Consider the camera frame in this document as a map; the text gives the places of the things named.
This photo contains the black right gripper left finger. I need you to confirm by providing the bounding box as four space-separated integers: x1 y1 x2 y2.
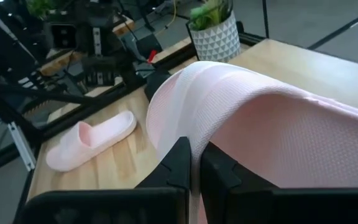
134 136 193 191

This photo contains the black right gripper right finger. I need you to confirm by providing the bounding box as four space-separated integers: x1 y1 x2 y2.
200 141 280 194

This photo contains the pink rubber slide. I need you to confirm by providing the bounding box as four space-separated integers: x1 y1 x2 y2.
145 60 358 224
45 110 138 173

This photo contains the black metal wooden-board shelf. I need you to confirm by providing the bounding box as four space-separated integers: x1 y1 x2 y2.
236 0 270 47

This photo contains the small red object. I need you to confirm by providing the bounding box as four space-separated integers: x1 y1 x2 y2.
147 49 158 65

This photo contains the succulent in triangle-patterned pot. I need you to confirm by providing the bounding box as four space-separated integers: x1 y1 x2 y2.
185 0 242 63

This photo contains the background green plant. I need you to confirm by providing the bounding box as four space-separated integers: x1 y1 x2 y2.
25 0 59 19

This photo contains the black aluminium rail frame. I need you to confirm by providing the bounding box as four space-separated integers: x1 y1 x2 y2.
0 40 198 224

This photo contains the silver aluminium bracket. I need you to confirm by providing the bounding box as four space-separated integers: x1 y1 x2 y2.
7 121 37 172

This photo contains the yellow cable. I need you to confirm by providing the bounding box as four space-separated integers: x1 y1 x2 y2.
153 0 179 35

